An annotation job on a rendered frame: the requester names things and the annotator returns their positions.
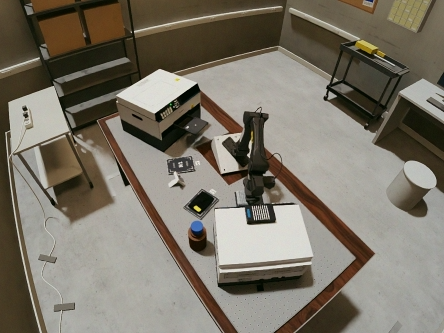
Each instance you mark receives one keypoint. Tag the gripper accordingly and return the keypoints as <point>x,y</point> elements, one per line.
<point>248,196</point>

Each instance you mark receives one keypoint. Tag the brown bottle with blue cap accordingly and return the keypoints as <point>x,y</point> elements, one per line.
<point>197,236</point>

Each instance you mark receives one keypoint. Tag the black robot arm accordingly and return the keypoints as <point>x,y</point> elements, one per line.
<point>253,131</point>

